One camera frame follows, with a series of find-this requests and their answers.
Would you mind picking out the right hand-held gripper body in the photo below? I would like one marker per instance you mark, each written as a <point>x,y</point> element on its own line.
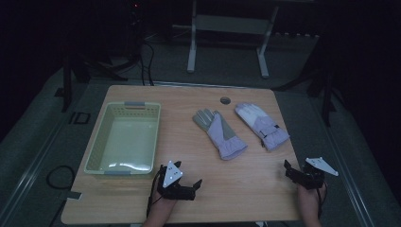
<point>310,178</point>

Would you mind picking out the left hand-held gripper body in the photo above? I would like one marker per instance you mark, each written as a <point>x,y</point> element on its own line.
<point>171,176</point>

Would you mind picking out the lavender white ski glove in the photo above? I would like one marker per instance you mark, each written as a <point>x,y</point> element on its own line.
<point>220,135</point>
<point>263,126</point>

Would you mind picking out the pale green plastic basket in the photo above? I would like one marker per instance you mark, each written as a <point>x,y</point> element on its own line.
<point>126,142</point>

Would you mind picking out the person's right hand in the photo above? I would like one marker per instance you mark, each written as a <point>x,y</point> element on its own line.
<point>309,198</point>

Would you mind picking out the person's left hand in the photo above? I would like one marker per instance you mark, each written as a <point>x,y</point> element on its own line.
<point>162,203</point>

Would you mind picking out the black metal stand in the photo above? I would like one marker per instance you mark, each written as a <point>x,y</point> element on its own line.
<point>326,91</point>
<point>67,82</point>

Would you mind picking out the grey tape piece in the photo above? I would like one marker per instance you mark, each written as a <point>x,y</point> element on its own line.
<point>74,195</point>

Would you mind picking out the black rectangular floor marker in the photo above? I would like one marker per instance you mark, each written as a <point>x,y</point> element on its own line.
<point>80,118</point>

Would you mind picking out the white metal desk frame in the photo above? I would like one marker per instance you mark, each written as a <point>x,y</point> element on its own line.
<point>231,24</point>

